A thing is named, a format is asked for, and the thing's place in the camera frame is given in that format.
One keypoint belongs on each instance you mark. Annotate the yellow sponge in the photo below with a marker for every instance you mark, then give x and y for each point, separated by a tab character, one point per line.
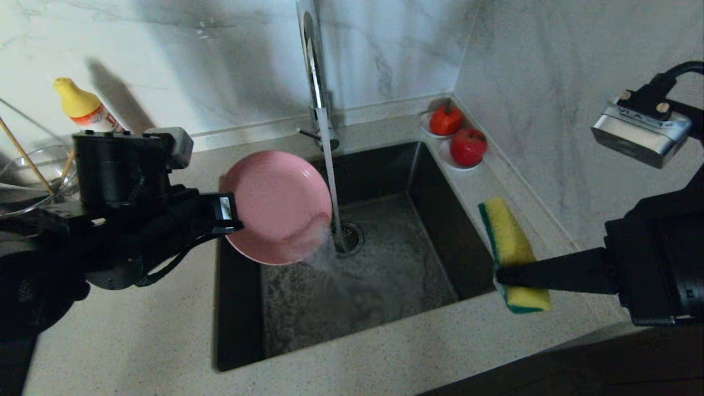
509	236

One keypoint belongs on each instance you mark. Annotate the red apple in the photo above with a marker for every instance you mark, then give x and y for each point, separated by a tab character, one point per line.
467	147

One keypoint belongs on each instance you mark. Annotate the clear glass pot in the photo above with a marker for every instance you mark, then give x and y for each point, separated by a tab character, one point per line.
33	176

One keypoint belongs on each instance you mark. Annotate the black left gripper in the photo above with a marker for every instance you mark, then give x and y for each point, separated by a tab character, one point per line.
137	220

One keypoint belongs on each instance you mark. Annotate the pink round plate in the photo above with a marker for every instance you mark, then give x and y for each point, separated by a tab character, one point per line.
280	203

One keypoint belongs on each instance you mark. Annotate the wooden chopstick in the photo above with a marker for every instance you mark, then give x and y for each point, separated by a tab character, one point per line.
27	157
67	168

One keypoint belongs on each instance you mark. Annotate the small white dish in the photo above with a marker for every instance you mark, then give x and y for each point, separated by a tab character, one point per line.
423	127
446	159

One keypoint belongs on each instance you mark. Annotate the chrome faucet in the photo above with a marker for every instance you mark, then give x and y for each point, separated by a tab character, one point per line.
314	71

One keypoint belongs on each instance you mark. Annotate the metal sink drain strainer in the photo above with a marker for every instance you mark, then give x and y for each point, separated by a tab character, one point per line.
352	237

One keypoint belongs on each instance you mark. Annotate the stainless steel sink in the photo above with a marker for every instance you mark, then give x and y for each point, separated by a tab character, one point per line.
412	286

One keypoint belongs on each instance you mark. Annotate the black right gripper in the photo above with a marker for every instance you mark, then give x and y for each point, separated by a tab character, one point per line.
660	264

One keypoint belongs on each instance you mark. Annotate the orange detergent bottle yellow cap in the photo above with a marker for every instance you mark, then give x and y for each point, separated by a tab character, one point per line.
82	107

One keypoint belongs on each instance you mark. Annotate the red tomato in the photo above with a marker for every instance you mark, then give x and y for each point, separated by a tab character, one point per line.
444	122

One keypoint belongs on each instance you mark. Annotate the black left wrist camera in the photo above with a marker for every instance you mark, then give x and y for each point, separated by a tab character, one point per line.
173	146

